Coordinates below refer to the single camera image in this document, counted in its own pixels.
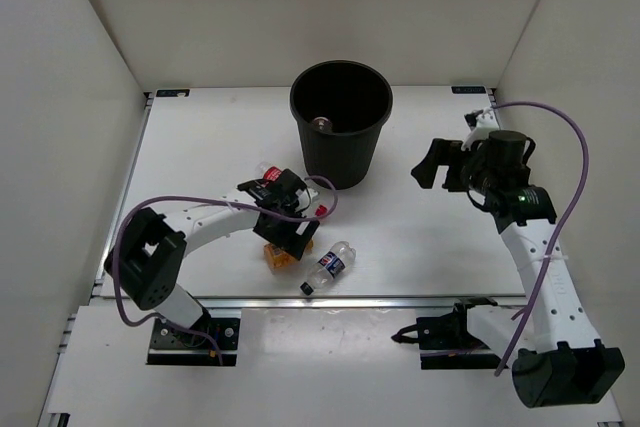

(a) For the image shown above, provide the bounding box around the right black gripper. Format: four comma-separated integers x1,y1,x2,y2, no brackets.
412,139,498,196

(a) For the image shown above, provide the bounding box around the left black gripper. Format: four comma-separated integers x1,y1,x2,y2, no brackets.
254,203,319,259

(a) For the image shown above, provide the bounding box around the orange juice bottle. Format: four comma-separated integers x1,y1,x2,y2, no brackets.
263,243,300,273

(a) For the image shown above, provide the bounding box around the red label clear bottle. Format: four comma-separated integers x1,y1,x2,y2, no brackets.
255,162,328,216

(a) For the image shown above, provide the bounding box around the blue label clear bottle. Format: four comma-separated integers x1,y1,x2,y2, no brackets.
300,241,356,296

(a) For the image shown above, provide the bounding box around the green label clear bottle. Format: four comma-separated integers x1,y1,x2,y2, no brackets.
311,117,333,133

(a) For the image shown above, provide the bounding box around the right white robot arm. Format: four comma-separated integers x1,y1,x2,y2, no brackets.
411,130,625,408

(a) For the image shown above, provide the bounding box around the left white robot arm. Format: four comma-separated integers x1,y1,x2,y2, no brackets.
104,180,320,347

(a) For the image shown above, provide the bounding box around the black plastic waste bin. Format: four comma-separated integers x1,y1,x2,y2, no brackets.
289,60,393,190

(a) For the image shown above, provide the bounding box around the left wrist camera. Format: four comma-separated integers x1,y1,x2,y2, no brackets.
237,179,297,212

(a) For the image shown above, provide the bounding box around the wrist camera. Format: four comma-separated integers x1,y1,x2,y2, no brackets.
464,107,500,143
237,179,297,212

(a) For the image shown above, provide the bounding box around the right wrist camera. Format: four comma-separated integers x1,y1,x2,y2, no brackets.
464,107,500,143

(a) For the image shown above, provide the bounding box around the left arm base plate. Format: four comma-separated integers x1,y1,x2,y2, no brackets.
147,317,241,367

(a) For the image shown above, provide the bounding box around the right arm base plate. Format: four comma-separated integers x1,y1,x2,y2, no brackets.
391,297,519,370

